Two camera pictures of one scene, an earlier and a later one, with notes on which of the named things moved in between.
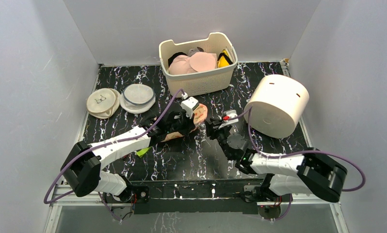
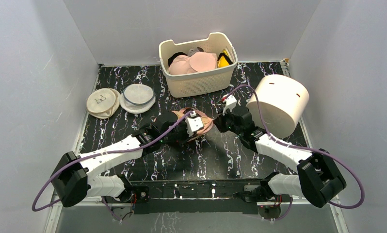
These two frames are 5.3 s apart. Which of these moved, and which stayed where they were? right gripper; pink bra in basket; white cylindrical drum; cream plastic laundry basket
Moved: right gripper
Stayed: white cylindrical drum; pink bra in basket; cream plastic laundry basket
